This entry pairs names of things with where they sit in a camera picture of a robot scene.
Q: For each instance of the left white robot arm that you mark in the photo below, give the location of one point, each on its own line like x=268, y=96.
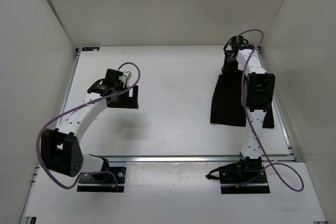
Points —
x=60, y=148

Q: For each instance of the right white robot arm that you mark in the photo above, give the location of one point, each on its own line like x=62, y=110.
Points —
x=249, y=60

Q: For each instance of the aluminium rail front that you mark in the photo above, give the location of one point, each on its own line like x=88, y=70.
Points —
x=174, y=159

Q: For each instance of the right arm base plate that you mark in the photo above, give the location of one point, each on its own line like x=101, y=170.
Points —
x=246, y=176

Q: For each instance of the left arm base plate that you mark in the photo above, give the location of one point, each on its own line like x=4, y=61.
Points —
x=104, y=183

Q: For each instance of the blue label left corner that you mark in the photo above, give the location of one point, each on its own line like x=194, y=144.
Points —
x=90, y=49

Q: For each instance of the black skirt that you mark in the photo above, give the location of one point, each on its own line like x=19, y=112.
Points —
x=227, y=106

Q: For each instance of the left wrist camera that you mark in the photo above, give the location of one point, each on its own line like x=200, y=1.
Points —
x=127, y=74

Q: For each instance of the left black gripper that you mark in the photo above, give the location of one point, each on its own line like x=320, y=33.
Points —
x=128, y=102

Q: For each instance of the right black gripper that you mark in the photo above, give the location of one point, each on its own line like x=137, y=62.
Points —
x=226, y=69

